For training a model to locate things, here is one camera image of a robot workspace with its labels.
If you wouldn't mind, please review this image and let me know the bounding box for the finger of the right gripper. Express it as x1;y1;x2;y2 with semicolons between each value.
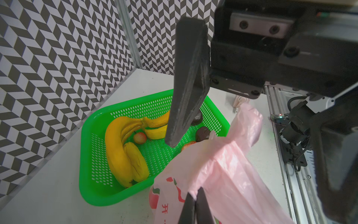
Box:
165;17;210;147

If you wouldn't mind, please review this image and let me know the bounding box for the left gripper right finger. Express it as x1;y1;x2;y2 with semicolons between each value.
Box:
196;187;215;224

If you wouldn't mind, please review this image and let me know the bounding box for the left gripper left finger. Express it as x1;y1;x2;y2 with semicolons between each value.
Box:
178;193;196;224

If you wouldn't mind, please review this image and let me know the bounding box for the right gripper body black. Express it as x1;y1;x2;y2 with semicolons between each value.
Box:
211;1;358;99

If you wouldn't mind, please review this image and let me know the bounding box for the pink plastic bag peach print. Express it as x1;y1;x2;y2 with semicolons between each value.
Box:
149;103;293;224

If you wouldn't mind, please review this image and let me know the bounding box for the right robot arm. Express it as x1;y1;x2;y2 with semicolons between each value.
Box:
165;1;358;224

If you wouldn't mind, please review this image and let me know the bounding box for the dark fake plum left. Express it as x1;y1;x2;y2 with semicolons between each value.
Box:
191;110;203;126

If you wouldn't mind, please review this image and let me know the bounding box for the dark fake plum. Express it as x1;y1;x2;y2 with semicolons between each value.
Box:
195;126;211;142
191;110;203;126

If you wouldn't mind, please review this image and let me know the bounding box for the dark fake plum right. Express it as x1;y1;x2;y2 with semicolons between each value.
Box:
195;126;211;142

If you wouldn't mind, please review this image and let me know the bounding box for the small yellow fake banana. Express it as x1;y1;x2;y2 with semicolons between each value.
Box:
142;111;170;140

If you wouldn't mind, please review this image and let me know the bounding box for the yellow fake banana bunch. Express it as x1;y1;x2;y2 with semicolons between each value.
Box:
105;116;150;188

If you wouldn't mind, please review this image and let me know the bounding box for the small red fake apple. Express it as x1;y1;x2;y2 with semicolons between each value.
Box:
133;132;147;145

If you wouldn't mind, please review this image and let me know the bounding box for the green plastic basket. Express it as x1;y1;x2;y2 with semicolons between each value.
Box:
79;90;230;206

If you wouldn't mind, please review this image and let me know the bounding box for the pink object near wall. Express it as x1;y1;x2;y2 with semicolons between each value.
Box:
233;95;250;113

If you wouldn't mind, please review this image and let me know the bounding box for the aluminium front rail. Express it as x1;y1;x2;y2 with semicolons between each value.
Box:
264;84;334;224

